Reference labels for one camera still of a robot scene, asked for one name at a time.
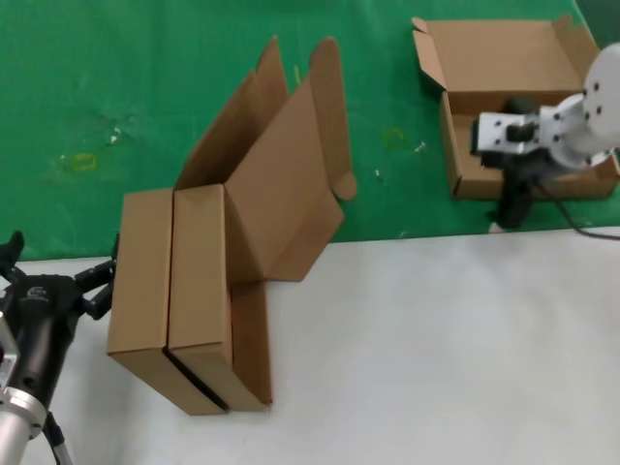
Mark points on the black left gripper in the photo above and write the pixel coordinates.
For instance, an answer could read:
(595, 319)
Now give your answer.
(41, 310)

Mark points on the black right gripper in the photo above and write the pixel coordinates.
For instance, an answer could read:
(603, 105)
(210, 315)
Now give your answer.
(516, 194)

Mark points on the brown cardboard box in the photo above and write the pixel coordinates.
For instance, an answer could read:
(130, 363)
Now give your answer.
(494, 58)
(140, 271)
(198, 266)

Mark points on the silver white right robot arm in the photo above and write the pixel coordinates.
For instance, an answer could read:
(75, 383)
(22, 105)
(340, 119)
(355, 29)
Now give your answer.
(600, 97)

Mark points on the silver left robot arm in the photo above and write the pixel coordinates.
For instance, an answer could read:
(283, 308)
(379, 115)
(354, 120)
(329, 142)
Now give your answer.
(14, 428)

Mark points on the green table cloth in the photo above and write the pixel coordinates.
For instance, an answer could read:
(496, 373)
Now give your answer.
(97, 72)

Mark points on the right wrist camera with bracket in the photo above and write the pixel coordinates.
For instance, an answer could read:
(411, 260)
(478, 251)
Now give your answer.
(494, 131)

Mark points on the silver left wrist bracket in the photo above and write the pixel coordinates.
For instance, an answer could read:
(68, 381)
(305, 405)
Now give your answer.
(7, 344)

